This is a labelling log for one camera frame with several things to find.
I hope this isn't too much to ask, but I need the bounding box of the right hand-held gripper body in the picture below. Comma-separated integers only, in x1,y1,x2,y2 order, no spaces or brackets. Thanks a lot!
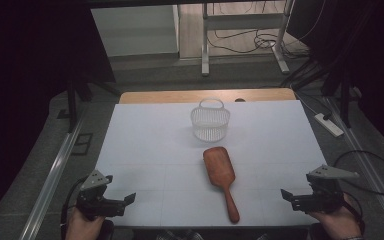
291,164,361,215

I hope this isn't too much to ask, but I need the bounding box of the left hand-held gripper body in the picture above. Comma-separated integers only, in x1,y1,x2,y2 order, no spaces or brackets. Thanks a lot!
75,169,128,222

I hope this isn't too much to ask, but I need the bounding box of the brown wooden hairbrush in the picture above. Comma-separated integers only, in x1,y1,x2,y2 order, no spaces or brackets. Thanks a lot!
202,146,241,224

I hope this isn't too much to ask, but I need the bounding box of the person's left hand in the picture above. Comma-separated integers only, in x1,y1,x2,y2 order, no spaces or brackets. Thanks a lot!
65,206,106,240

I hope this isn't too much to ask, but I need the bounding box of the person's right hand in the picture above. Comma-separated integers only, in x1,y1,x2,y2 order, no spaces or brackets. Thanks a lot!
308,194,363,240

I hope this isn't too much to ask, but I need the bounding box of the white board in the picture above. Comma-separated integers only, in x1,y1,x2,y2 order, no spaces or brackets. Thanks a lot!
94,99,328,230

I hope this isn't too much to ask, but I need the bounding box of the black floor plate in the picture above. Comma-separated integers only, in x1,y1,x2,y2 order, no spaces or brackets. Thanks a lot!
71,132,94,157

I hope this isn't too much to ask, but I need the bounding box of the person's plaid clothing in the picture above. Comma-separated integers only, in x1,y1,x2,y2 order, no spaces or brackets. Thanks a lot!
155,229,205,240

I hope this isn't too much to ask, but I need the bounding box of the white power strip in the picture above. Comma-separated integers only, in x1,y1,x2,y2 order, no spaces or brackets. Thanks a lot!
314,112,345,138

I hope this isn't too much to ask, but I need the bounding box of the black tripod stand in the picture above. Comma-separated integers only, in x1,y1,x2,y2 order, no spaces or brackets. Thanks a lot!
57,75,122,134
279,56,363,129

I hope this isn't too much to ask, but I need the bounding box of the white plastic basket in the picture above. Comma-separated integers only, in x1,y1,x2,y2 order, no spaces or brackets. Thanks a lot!
190,97,231,143

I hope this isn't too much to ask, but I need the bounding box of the wooden table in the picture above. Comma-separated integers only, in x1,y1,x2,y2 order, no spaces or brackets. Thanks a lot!
118,87,297,105

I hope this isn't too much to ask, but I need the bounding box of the white cabinet panel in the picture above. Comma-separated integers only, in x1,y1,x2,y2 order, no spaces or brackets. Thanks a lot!
90,4,181,58

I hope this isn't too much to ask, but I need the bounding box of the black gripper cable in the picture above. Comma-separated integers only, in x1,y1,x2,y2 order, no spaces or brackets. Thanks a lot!
342,191,367,235
60,175,89,240

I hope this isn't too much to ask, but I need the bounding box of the metal floor rail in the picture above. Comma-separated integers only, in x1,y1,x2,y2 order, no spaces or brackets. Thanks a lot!
323,96,384,238
19,113,85,240

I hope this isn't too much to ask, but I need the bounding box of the white power strip cable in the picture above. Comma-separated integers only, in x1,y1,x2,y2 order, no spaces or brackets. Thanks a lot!
293,89,318,116

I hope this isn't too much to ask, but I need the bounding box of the tangle of floor cables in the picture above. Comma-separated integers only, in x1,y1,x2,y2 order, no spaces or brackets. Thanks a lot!
207,28,310,60

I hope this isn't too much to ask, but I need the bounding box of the white desk frame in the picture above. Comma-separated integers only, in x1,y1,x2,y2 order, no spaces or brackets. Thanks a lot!
201,0,296,77

